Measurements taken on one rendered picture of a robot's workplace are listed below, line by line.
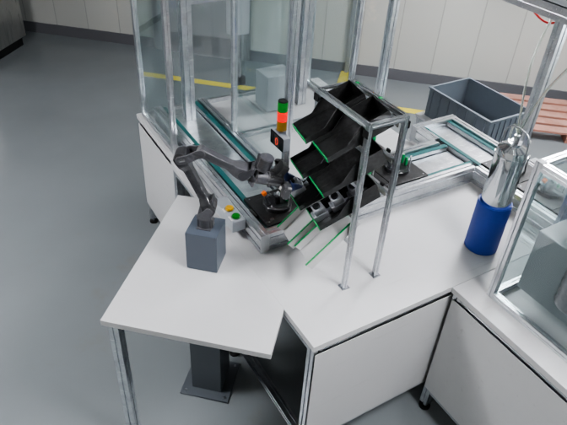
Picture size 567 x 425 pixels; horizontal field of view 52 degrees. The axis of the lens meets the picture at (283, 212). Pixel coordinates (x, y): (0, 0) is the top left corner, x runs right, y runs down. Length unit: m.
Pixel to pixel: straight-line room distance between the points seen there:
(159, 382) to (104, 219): 1.52
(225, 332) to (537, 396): 1.26
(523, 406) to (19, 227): 3.38
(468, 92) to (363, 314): 2.74
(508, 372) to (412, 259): 0.63
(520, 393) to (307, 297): 0.95
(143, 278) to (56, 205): 2.11
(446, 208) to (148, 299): 1.60
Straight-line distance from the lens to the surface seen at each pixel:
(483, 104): 4.74
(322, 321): 2.41
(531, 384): 2.61
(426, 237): 2.92
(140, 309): 2.46
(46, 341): 3.62
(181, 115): 3.70
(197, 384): 3.22
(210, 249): 2.50
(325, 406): 2.73
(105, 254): 4.08
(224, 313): 2.42
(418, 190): 3.13
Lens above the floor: 2.63
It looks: 37 degrees down
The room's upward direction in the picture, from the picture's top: 4 degrees clockwise
